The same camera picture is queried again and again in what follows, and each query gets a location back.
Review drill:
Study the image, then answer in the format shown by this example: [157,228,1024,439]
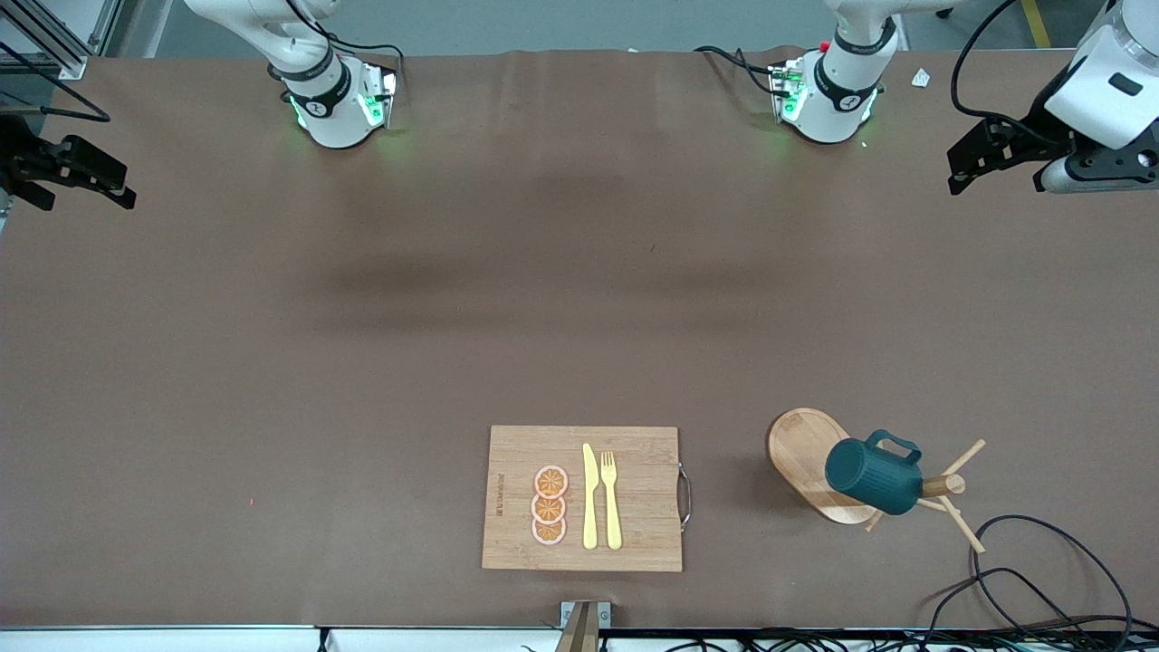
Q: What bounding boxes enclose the bamboo mug rack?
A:
[766,407,988,555]

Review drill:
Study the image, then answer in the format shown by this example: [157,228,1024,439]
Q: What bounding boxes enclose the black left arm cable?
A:
[949,0,1083,139]

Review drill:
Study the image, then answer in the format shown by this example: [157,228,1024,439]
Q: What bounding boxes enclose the aluminium frame profile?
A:
[0,0,125,81]

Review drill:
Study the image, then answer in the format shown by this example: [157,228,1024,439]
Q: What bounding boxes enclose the thin black table cable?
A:
[922,567,1133,652]

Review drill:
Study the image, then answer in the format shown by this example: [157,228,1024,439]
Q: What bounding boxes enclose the black braided cable loop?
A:
[971,513,1135,652]

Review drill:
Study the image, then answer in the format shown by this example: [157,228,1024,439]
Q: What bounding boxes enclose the yellow plastic fork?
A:
[600,451,624,551]

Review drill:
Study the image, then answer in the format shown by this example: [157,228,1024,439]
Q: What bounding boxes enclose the brown wooden bar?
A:
[554,602,600,652]

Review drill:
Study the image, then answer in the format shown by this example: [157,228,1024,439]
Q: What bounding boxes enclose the brown table cover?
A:
[0,45,1159,630]

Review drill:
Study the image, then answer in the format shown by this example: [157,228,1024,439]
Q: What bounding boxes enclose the black left base cable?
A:
[693,45,781,96]

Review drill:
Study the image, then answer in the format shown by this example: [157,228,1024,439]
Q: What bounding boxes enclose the black base cable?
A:
[285,0,406,91]
[693,45,781,96]

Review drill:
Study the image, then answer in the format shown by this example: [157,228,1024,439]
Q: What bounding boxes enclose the yellow plastic knife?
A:
[581,443,600,551]

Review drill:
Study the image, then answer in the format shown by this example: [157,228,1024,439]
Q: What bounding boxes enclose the teal ribbed cup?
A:
[824,429,924,517]

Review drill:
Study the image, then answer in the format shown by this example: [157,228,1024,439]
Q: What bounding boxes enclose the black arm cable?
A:
[0,41,112,124]
[949,0,1083,139]

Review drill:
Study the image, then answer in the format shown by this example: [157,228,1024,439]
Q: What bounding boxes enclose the small metal bracket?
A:
[560,600,613,630]

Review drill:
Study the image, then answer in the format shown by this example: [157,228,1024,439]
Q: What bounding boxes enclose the black right base cable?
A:
[285,0,406,91]

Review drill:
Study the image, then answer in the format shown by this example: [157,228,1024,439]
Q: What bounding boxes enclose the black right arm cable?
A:
[0,41,112,124]

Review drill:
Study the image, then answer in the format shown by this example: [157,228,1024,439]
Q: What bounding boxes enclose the bamboo cutting board, metal handle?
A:
[481,425,694,573]

